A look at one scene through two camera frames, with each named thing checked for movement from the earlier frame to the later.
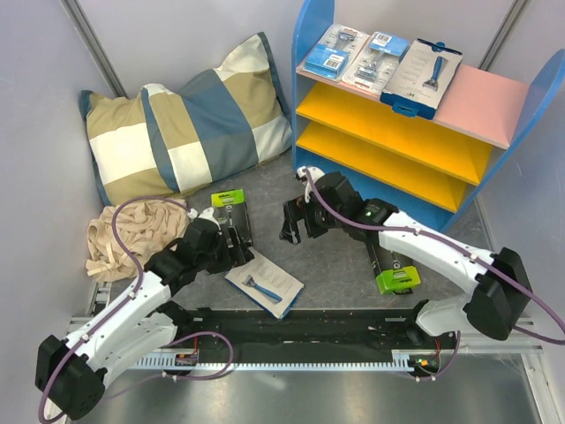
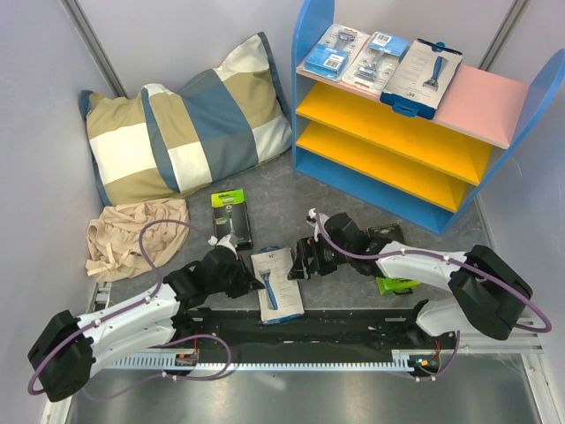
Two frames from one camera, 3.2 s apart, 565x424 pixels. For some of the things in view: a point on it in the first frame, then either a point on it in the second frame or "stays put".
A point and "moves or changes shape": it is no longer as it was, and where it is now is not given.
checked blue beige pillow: (171, 141) stays put
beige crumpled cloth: (146, 227) stays put
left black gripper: (237, 254) → (246, 283)
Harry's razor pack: (420, 79) stays put
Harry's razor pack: (266, 283) moves or changes shape
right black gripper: (295, 210) → (306, 248)
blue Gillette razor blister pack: (335, 53) stays put
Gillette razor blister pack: (375, 62) stays put
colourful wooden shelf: (428, 169) stays put
